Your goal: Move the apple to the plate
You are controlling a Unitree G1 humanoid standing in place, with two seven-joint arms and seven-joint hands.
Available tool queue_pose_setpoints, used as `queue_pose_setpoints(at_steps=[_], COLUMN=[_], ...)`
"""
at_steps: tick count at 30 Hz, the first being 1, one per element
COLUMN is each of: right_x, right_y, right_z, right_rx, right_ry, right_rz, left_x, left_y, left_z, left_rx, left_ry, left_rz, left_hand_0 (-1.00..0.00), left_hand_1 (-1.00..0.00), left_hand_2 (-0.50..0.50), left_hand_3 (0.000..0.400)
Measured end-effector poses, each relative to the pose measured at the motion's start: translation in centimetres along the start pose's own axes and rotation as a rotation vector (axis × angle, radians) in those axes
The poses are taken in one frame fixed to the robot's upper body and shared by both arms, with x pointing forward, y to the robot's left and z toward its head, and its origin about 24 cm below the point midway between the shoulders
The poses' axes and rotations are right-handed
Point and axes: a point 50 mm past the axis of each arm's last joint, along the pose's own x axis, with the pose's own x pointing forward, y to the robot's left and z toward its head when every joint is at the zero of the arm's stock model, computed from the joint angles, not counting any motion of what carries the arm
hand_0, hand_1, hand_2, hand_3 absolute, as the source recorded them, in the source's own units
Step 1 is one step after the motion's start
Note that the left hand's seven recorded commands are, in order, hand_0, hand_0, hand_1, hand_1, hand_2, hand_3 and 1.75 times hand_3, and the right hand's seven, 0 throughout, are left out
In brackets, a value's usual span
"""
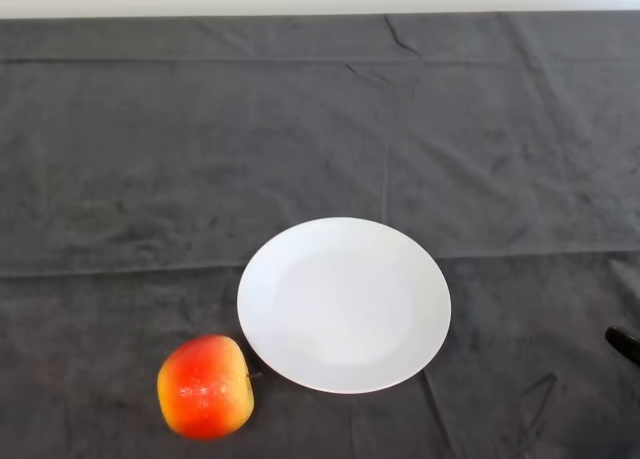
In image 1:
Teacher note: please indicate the red yellow apple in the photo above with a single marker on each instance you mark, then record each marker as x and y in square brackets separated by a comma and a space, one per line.
[205, 389]

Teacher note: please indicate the white round plate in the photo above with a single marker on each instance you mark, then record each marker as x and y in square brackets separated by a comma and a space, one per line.
[345, 304]

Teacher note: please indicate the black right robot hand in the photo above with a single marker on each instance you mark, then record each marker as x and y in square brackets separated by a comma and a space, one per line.
[625, 343]

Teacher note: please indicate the black table cloth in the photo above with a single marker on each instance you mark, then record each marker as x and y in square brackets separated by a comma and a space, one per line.
[320, 129]

